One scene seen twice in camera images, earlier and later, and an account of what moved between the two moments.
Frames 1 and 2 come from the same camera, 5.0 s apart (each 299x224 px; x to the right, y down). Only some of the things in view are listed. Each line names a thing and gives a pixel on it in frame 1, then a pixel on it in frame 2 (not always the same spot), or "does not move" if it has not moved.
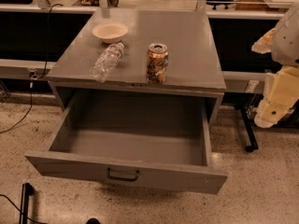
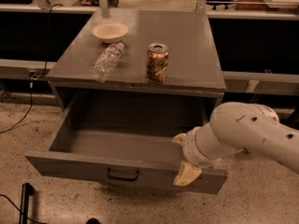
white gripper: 287,39 -> 190,149
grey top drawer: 160,142 does not move
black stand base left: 26,190 does not move
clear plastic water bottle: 110,58 does not move
